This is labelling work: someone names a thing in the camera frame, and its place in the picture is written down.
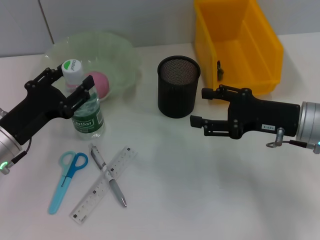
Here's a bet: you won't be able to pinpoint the pink peach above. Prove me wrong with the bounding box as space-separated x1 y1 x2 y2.
84 71 111 101

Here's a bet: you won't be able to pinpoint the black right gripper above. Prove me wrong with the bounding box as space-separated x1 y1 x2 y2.
190 84 300 140

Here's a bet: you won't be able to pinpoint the grey right arm cable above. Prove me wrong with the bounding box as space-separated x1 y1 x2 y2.
288 139 310 148

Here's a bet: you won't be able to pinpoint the transparent plastic ruler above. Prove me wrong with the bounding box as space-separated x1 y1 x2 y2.
69 144 139 219

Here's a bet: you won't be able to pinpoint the grey white pen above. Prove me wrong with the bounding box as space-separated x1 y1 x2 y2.
89 143 128 208

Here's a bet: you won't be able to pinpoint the clear green-label water bottle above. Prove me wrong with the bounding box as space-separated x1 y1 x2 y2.
61 59 106 141

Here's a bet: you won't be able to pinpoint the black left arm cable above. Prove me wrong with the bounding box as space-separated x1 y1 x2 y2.
9 137 33 166

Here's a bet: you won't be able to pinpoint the yellow plastic bin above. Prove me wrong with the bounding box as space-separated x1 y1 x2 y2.
194 0 285 102

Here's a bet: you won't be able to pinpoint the green glass fruit bowl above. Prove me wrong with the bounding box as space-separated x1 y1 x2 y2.
42 31 142 102

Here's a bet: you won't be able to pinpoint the black mesh pen holder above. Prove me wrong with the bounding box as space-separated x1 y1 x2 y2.
157 55 201 119

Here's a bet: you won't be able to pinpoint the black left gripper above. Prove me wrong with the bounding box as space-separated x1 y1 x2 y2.
0 65 95 146

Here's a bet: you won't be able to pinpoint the blue scissors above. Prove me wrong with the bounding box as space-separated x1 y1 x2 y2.
48 150 89 215

